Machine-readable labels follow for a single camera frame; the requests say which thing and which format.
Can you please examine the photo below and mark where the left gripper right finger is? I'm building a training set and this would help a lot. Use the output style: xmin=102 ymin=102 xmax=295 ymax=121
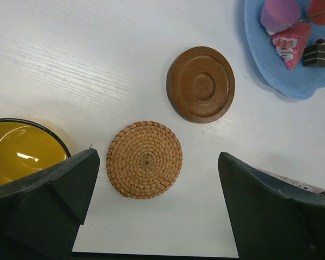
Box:
xmin=218 ymin=152 xmax=325 ymax=259

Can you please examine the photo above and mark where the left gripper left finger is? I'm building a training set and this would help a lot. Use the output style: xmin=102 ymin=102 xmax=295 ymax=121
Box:
xmin=0 ymin=149 xmax=100 ymax=259

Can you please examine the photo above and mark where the pink patterned mug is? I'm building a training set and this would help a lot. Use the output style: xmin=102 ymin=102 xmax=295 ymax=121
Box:
xmin=252 ymin=169 xmax=325 ymax=196

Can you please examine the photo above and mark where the yellow enamel mug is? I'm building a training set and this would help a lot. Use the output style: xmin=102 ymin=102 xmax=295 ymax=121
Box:
xmin=0 ymin=118 xmax=73 ymax=186

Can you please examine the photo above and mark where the woven rattan coaster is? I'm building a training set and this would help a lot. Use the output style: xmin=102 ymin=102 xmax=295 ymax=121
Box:
xmin=106 ymin=121 xmax=183 ymax=199

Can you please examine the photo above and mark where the brown wooden coaster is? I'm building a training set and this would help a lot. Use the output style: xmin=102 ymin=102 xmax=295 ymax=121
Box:
xmin=166 ymin=46 xmax=235 ymax=124

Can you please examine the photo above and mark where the chocolate layered cake slice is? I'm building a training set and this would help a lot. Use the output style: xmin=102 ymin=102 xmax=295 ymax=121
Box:
xmin=303 ymin=39 xmax=325 ymax=67

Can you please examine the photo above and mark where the red pink macaron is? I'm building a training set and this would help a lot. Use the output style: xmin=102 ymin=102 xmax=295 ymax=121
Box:
xmin=272 ymin=22 xmax=312 ymax=70

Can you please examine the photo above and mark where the pink strawberry cake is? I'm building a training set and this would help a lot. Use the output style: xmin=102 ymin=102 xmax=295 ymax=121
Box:
xmin=306 ymin=0 xmax=325 ymax=26

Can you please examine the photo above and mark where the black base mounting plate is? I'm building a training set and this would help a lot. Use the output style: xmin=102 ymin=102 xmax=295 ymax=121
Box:
xmin=70 ymin=252 xmax=239 ymax=260

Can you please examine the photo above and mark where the blue three-tier cake stand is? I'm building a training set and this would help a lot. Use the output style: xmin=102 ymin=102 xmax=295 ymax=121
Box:
xmin=244 ymin=1 xmax=325 ymax=100

